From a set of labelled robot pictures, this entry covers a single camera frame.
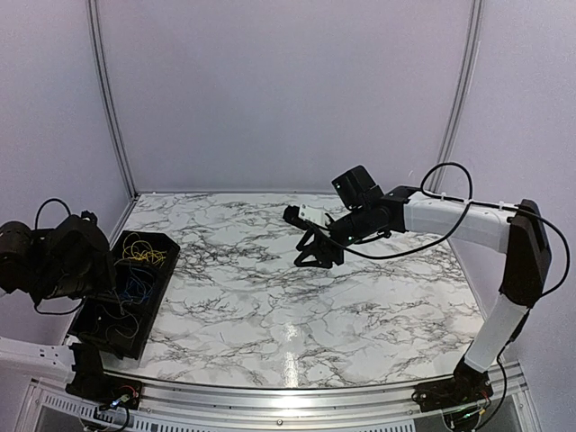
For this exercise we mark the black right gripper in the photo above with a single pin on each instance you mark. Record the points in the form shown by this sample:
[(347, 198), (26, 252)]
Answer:
[(325, 251)]

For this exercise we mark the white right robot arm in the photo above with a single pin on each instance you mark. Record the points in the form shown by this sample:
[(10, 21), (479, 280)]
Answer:
[(382, 226)]

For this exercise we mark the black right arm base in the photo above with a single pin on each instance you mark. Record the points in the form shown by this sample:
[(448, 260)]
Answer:
[(465, 386)]

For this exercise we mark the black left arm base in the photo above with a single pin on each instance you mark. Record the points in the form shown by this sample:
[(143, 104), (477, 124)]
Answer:
[(92, 383)]

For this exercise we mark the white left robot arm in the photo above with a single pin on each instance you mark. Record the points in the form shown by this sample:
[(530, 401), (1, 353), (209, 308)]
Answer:
[(60, 262)]

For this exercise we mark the black divided storage bin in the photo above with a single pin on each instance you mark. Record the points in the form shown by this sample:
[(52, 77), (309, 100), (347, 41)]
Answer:
[(118, 321)]

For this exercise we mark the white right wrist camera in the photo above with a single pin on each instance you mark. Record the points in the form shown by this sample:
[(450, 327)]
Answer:
[(300, 216)]

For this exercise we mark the grey corner frame post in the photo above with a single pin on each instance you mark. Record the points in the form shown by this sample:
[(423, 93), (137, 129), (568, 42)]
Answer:
[(472, 45)]

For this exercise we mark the aluminium front table rail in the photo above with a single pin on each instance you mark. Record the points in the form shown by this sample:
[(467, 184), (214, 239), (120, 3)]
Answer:
[(179, 406)]

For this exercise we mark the grey left frame post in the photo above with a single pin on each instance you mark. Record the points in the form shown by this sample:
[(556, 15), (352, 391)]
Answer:
[(105, 88)]

